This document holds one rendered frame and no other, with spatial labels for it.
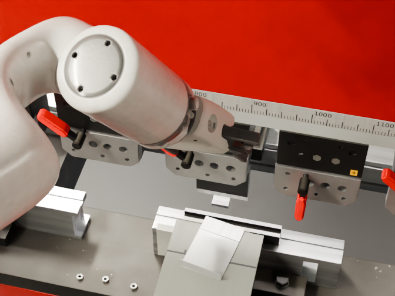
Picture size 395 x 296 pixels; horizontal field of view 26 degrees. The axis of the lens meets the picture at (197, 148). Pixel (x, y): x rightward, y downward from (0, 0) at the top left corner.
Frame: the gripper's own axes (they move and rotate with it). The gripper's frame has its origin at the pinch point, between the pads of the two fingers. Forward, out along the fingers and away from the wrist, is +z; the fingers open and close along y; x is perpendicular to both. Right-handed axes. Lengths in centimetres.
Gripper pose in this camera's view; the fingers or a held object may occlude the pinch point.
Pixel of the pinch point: (208, 144)
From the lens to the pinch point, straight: 106.0
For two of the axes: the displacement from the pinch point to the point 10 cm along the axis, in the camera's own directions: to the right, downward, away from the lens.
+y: -9.2, -1.0, 3.7
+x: -1.7, 9.7, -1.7
